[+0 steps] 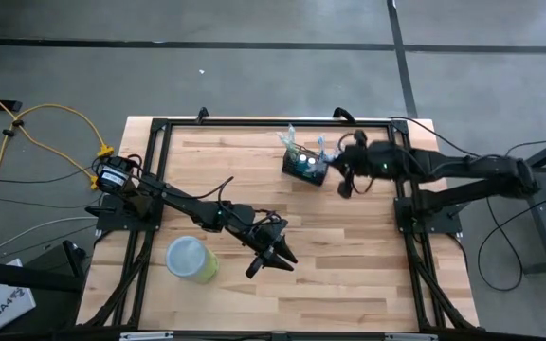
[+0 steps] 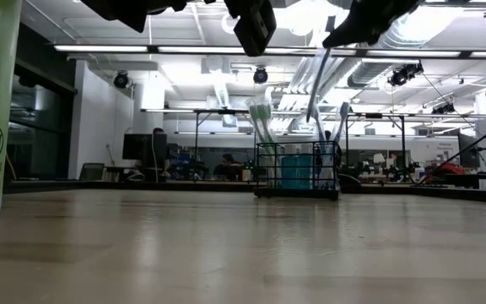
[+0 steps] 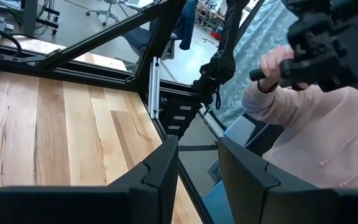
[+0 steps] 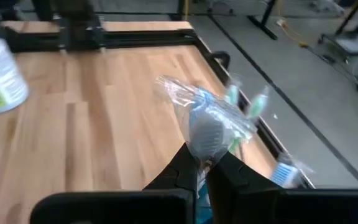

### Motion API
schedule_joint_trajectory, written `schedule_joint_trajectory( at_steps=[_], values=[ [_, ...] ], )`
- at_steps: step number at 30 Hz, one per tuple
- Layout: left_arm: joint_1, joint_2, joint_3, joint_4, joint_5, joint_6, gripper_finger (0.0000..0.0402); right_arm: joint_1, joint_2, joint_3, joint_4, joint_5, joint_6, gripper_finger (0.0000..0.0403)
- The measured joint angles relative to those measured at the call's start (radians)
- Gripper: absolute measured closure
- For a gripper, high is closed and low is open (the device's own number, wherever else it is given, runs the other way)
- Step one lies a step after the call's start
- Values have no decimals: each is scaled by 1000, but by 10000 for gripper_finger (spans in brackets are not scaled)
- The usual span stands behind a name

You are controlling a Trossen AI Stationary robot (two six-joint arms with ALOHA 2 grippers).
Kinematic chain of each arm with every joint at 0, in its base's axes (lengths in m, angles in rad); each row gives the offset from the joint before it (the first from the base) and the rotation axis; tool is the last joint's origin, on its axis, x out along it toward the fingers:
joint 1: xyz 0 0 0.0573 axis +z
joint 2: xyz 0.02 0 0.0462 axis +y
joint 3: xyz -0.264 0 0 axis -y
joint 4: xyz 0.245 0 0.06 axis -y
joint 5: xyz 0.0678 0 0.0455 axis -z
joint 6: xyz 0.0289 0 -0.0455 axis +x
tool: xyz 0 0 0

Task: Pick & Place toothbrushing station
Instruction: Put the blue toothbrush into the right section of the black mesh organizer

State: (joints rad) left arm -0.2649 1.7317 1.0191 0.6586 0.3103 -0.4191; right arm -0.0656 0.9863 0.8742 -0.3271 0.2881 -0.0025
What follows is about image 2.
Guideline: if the black overhead camera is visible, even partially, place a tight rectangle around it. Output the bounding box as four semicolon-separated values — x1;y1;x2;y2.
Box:
252;66;269;85
431;102;456;116
113;70;132;90
387;62;424;88

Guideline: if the black computer monitor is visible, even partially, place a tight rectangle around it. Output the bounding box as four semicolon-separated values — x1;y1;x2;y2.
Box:
121;133;168;170
456;133;481;169

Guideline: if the seated person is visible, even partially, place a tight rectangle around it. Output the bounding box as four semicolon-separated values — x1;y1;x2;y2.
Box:
213;153;246;182

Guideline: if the green toothbrush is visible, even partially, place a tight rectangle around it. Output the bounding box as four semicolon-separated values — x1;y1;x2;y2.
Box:
263;122;280;187
245;96;269;187
256;103;276;187

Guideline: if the small teal mouthwash bottle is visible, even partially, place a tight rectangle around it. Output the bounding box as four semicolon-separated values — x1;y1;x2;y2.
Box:
280;144;299;190
295;144;314;190

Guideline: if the long ceiling light bar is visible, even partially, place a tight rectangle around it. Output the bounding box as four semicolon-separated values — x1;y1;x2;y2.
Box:
52;43;486;60

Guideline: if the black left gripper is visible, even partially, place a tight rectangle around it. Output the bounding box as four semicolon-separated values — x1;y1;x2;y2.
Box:
224;0;278;58

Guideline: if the black wire basket caddy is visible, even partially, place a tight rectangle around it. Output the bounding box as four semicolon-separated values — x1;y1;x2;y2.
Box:
253;141;340;202

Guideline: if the black aluminium table frame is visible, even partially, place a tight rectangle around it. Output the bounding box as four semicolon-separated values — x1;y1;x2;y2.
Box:
4;179;486;204

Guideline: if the grey office chair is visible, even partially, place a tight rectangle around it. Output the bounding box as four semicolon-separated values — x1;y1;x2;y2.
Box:
78;162;106;182

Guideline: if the blue toothbrush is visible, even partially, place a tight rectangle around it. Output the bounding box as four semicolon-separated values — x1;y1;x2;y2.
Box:
329;100;352;187
305;46;333;124

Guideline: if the red object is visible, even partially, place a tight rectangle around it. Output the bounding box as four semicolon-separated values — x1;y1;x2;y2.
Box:
426;162;466;176

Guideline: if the black workstation frame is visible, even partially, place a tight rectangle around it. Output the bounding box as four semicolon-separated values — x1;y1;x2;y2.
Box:
192;108;407;182

